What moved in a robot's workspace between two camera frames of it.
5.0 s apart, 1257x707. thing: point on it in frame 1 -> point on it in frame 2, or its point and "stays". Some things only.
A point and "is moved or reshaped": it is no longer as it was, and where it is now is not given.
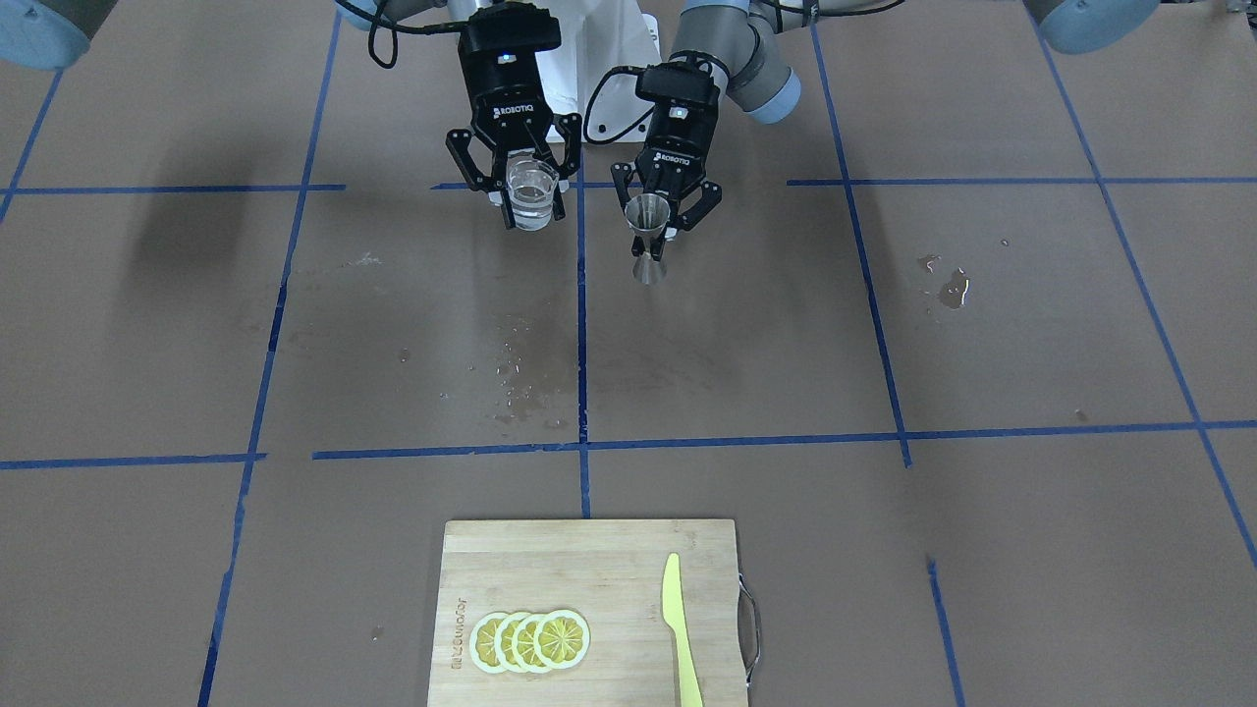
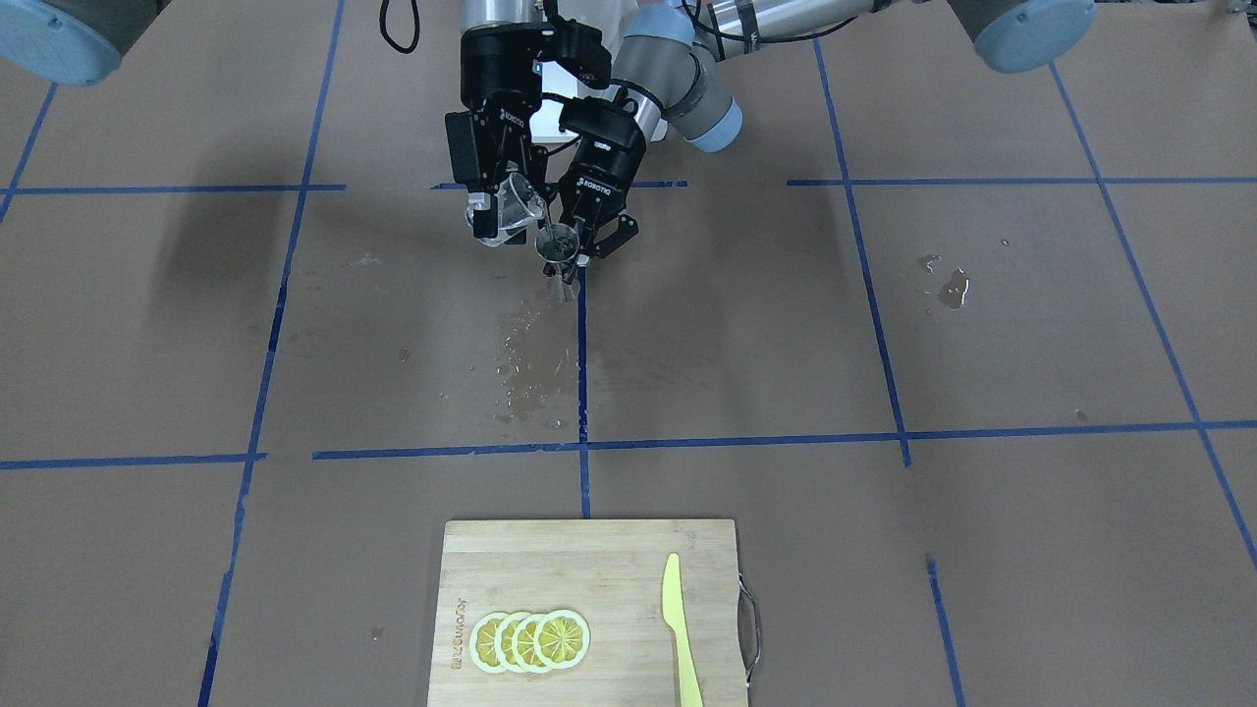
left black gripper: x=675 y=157 -> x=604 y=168
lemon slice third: x=523 y=642 stays
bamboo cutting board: x=612 y=572 stays
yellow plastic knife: x=674 y=613 stays
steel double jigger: x=648 y=214 -> x=559 y=243
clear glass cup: x=530 y=184 is moved or reshaped
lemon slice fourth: x=562 y=639 stays
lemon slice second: x=504 y=653 stays
